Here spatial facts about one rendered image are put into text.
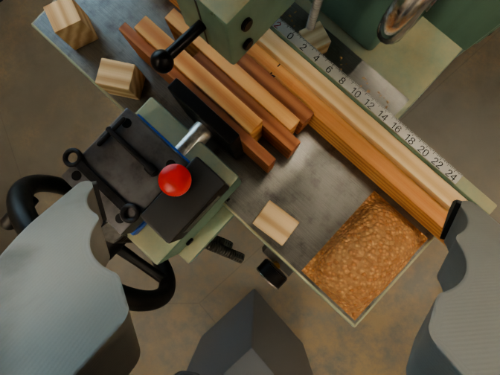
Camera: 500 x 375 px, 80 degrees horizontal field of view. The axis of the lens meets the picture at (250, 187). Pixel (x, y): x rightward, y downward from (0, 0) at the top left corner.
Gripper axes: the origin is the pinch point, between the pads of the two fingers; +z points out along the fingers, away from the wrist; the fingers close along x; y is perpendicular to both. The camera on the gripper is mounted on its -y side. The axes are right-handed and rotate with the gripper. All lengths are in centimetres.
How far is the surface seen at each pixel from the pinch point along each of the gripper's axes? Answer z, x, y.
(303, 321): 69, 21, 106
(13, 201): 18.4, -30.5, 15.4
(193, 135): 20.9, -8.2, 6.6
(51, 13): 31.2, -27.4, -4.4
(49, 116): 116, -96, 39
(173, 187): 12.1, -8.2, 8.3
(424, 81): 43, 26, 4
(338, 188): 23.3, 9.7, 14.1
